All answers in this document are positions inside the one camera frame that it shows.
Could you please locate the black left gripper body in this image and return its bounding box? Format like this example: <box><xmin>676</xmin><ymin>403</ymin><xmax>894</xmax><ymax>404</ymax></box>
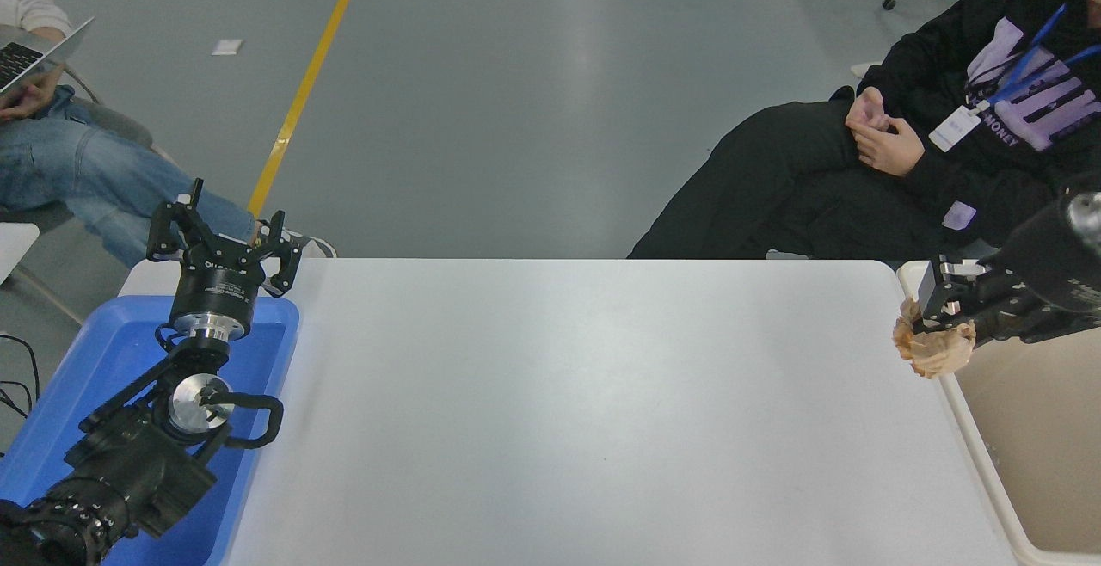
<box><xmin>169</xmin><ymin>237</ymin><xmax>270</xmax><ymax>326</ymax></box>

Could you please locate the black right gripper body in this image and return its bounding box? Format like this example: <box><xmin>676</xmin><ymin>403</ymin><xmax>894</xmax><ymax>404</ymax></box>
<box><xmin>997</xmin><ymin>198</ymin><xmax>1101</xmax><ymax>317</ymax></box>

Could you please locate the tan paper ball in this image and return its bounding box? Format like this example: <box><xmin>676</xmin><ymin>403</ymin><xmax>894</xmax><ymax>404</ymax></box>
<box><xmin>893</xmin><ymin>295</ymin><xmax>978</xmax><ymax>379</ymax></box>

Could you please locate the grey laptop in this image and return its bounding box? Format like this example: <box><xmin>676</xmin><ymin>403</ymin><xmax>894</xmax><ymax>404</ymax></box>
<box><xmin>0</xmin><ymin>17</ymin><xmax>95</xmax><ymax>95</ymax></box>

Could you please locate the person's left hand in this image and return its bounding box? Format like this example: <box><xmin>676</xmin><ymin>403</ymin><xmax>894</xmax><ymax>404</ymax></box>
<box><xmin>858</xmin><ymin>118</ymin><xmax>926</xmax><ymax>177</ymax></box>

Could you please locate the person's right hand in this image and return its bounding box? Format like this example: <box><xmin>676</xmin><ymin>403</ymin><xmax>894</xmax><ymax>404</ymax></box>
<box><xmin>846</xmin><ymin>86</ymin><xmax>896</xmax><ymax>133</ymax></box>

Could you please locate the person's hand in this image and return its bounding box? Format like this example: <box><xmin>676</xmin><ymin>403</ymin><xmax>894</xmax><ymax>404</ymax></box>
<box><xmin>0</xmin><ymin>70</ymin><xmax>64</xmax><ymax>120</ymax></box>

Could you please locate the large pale bin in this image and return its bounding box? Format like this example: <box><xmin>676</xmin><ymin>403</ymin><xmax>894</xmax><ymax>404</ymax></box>
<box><xmin>896</xmin><ymin>260</ymin><xmax>1101</xmax><ymax>566</ymax></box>

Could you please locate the blue plastic tray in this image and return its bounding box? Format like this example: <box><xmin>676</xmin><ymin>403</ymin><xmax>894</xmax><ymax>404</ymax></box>
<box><xmin>0</xmin><ymin>293</ymin><xmax>300</xmax><ymax>566</ymax></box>

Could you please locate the person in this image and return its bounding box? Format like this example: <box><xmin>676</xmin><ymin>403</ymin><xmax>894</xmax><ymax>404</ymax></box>
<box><xmin>626</xmin><ymin>0</ymin><xmax>1101</xmax><ymax>261</ymax></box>
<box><xmin>0</xmin><ymin>0</ymin><xmax>338</xmax><ymax>268</ymax></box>

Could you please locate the white ID badge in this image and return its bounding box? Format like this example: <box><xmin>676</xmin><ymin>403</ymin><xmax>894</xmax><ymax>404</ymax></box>
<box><xmin>928</xmin><ymin>105</ymin><xmax>982</xmax><ymax>153</ymax></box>

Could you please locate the white side table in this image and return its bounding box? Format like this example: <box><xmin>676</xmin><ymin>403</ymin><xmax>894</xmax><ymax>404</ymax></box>
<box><xmin>0</xmin><ymin>222</ymin><xmax>40</xmax><ymax>284</ymax></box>

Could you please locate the black floor cable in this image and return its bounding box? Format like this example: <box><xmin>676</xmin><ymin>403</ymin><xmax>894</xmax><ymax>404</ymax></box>
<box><xmin>0</xmin><ymin>333</ymin><xmax>41</xmax><ymax>421</ymax></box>

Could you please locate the blue lanyard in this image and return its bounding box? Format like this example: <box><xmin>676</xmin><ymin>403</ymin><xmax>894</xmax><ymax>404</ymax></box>
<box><xmin>972</xmin><ymin>3</ymin><xmax>1101</xmax><ymax>113</ymax></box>

